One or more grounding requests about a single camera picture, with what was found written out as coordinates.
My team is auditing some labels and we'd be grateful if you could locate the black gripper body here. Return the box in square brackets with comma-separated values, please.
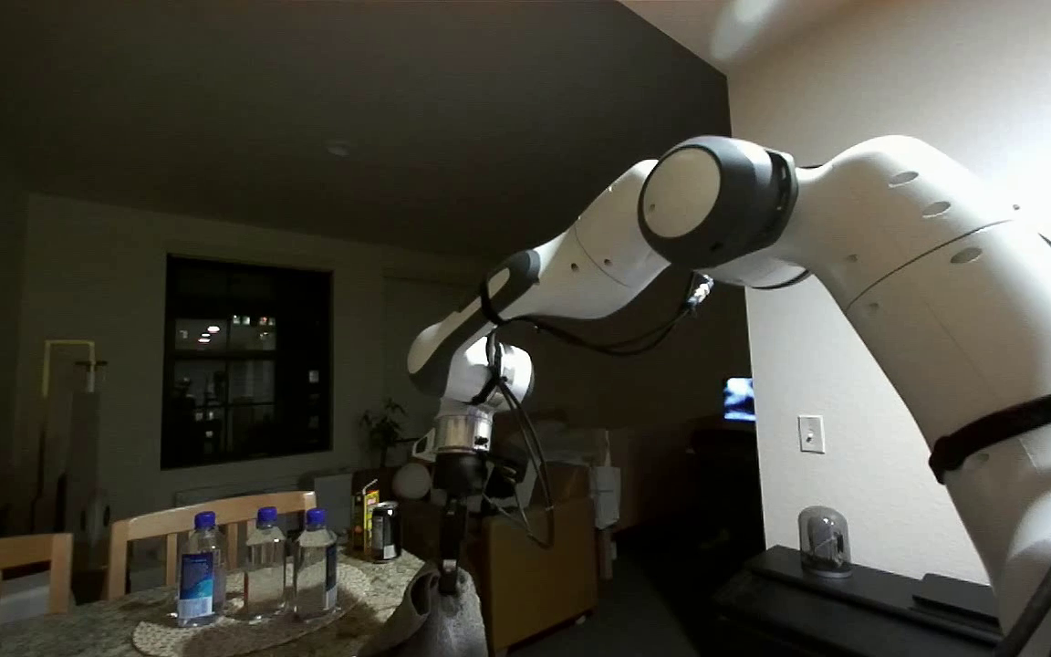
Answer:
[426, 447, 504, 512]

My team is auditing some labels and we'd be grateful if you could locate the grey towel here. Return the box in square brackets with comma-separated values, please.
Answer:
[359, 558, 494, 657]

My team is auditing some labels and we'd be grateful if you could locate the white round object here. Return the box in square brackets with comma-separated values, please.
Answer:
[390, 458, 435, 504]

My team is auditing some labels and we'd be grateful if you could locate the dark glass jar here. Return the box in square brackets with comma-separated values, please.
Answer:
[373, 501, 404, 566]

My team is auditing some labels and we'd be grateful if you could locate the yellow box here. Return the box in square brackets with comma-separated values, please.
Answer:
[359, 475, 386, 562]

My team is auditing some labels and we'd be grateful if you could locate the cardboard box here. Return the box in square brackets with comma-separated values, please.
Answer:
[410, 487, 601, 657]

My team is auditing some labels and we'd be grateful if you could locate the potted plant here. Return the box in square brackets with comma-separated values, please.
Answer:
[359, 398, 414, 470]

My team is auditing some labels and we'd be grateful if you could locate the clear water bottle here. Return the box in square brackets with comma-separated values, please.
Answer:
[240, 504, 292, 615]
[289, 506, 342, 627]

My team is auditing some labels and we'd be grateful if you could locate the white slim container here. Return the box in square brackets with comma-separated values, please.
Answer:
[588, 463, 628, 534]

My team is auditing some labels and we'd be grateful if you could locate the dark window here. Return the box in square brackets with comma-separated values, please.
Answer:
[159, 251, 337, 475]

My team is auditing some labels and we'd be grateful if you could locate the water bottle blue label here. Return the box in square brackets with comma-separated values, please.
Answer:
[174, 506, 228, 631]

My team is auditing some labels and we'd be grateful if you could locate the glowing blue screen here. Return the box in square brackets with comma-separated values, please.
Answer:
[719, 377, 761, 428]

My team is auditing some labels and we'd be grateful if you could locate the black appliance top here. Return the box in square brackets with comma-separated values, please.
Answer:
[711, 542, 1014, 657]

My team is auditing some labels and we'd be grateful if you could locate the white wall switch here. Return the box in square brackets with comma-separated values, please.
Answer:
[796, 413, 828, 458]

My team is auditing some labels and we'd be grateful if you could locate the pale yellow wall frame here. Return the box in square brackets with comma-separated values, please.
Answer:
[42, 334, 111, 398]

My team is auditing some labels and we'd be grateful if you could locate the black arm strap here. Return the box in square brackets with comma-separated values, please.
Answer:
[927, 378, 1051, 485]

